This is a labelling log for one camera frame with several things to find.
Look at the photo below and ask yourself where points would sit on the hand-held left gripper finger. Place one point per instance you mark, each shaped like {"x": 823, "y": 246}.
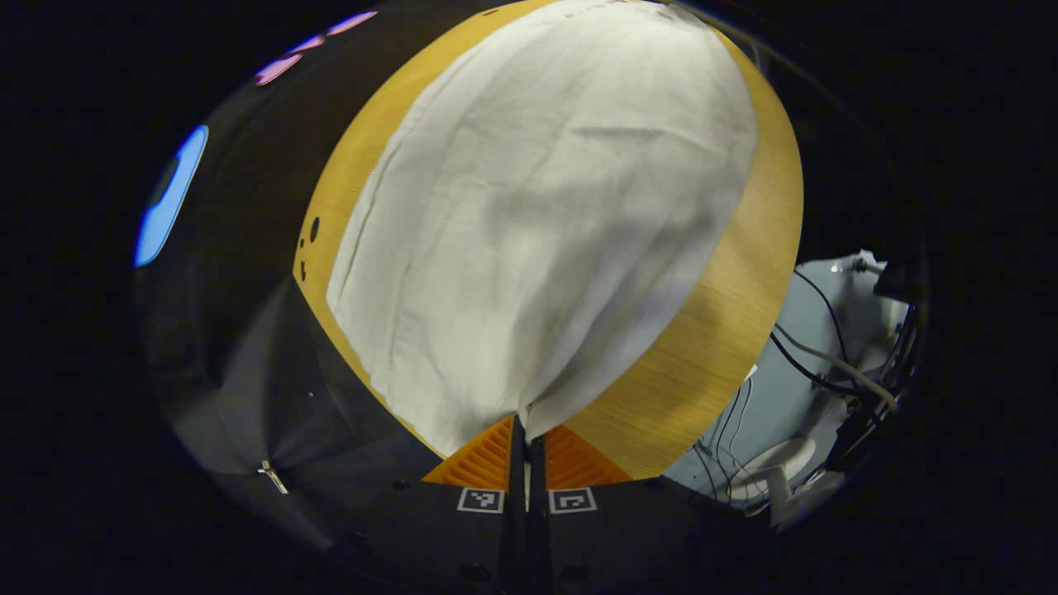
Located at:
{"x": 517, "y": 512}
{"x": 537, "y": 529}

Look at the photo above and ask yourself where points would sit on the white jeans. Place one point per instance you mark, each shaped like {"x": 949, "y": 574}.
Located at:
{"x": 537, "y": 207}

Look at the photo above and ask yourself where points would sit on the white cloth clip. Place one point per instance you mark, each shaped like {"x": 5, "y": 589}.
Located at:
{"x": 273, "y": 477}

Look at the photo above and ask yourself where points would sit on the white round stand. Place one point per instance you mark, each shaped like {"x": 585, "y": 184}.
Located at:
{"x": 777, "y": 459}

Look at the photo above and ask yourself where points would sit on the black backdrop cloth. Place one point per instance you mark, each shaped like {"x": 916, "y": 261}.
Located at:
{"x": 248, "y": 330}

